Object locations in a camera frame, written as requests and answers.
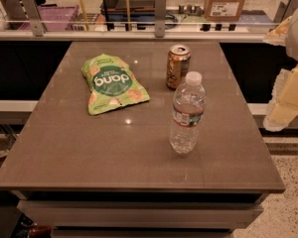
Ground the metal railing post right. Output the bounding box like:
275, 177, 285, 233
274, 0, 298, 23

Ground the grey table base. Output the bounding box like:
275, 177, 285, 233
18, 197, 263, 232

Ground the metal railing post left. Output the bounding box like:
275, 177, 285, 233
22, 0, 46, 37

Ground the metal railing post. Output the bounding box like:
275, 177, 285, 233
274, 0, 298, 23
155, 0, 166, 38
22, 0, 46, 37

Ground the orange soda can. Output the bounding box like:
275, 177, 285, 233
166, 44, 191, 89

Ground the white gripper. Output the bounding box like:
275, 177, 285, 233
263, 8, 298, 132

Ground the green dang chip bag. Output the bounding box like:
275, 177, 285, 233
81, 54, 150, 115

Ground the cardboard box with label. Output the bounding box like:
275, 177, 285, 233
204, 0, 245, 22

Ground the clear plastic water bottle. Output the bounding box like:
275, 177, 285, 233
169, 71, 207, 155

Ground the metal railing post centre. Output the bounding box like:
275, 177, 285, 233
155, 0, 166, 38

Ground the purple plastic crate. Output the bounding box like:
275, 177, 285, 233
18, 5, 80, 32

